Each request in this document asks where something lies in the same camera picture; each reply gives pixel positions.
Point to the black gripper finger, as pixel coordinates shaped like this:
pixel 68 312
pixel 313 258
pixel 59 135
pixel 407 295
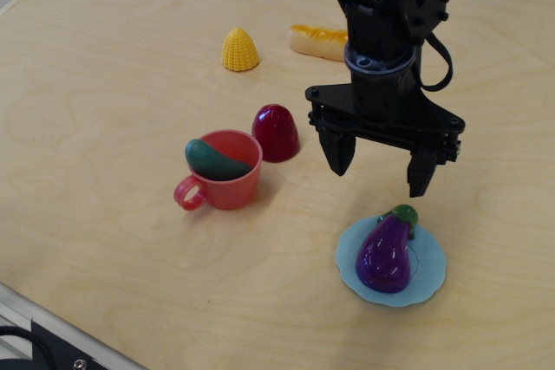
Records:
pixel 338 147
pixel 421 170

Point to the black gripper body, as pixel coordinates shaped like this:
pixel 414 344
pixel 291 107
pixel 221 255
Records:
pixel 385 102

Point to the green toy cucumber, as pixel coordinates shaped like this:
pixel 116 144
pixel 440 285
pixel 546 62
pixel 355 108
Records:
pixel 212 164

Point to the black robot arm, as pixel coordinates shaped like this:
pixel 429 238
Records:
pixel 387 30

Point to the pink plastic cup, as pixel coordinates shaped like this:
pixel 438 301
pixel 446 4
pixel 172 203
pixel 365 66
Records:
pixel 194 190

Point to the dark red toy half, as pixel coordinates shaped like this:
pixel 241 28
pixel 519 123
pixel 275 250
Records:
pixel 276 131

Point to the toy bread loaf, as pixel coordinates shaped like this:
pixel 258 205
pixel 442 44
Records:
pixel 320 42

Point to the light blue plate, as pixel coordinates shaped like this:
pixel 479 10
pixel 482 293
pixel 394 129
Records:
pixel 426 258

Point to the purple toy eggplant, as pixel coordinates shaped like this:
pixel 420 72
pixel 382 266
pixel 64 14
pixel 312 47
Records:
pixel 382 263

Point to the yellow toy corn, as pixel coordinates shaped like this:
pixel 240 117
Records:
pixel 239 52

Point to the aluminium table edge frame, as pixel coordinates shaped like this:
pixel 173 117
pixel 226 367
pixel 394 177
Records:
pixel 34 338

